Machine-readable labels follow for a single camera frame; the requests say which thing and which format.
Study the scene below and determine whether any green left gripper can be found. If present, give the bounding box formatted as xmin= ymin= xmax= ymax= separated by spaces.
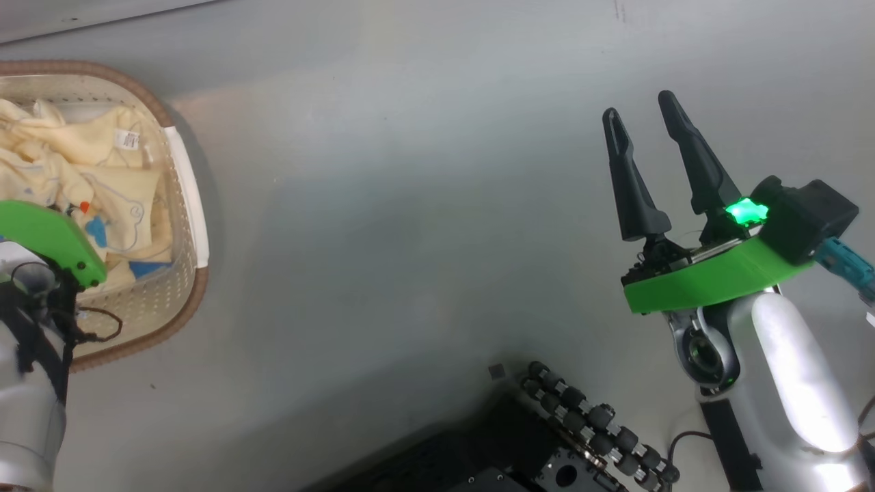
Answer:
xmin=0 ymin=200 xmax=108 ymax=288

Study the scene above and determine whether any cream baby clothes blue print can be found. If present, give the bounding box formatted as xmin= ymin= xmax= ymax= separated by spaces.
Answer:
xmin=0 ymin=99 xmax=173 ymax=288

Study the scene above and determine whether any cream perforated basket brown rim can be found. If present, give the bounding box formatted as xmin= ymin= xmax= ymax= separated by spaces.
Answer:
xmin=0 ymin=60 xmax=210 ymax=373

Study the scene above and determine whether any white front-load washing machine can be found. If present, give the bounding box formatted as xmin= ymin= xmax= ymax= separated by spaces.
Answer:
xmin=0 ymin=0 xmax=226 ymax=45

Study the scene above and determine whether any teal right camera connector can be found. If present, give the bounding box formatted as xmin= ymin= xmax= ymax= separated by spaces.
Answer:
xmin=813 ymin=237 xmax=875 ymax=301

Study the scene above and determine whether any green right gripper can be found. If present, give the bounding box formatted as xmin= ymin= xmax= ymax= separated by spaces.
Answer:
xmin=602 ymin=90 xmax=818 ymax=315

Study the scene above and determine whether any thin black left gripper cable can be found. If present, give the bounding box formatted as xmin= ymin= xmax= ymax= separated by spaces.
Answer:
xmin=65 ymin=304 xmax=124 ymax=342

